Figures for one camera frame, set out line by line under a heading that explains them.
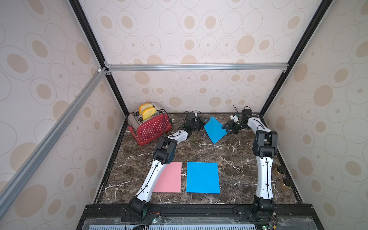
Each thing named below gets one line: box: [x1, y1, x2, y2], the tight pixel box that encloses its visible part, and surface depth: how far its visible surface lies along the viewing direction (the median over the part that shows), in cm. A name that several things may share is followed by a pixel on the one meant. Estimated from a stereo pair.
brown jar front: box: [276, 177, 294, 196], surface depth 83 cm
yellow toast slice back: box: [138, 103, 153, 115], surface depth 98 cm
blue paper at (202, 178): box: [185, 161, 221, 195], surface depth 87 cm
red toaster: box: [127, 110, 172, 146], surface depth 96 cm
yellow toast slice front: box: [142, 106, 157, 121], surface depth 94 cm
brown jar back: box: [271, 165, 287, 180], surface depth 82 cm
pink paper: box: [152, 161, 182, 194], surface depth 87 cm
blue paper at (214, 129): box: [204, 115, 229, 144], surface depth 108 cm
